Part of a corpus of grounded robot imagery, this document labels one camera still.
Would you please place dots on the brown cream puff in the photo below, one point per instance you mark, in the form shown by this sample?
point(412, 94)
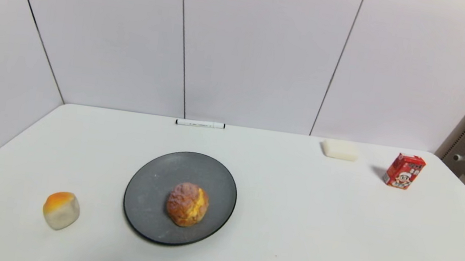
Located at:
point(187, 204)

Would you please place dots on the gray round plate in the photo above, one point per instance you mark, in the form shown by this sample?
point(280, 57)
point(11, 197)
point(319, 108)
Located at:
point(147, 195)

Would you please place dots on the white marker with black caps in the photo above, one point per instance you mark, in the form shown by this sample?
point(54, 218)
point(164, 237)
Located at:
point(200, 123)

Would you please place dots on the white rectangular block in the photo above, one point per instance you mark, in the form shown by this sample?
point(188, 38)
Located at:
point(339, 150)

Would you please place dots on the red milk carton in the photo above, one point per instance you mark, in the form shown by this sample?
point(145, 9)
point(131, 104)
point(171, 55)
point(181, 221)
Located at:
point(404, 171)

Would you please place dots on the orange topped white bun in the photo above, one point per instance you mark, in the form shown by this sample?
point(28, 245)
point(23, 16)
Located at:
point(61, 211)

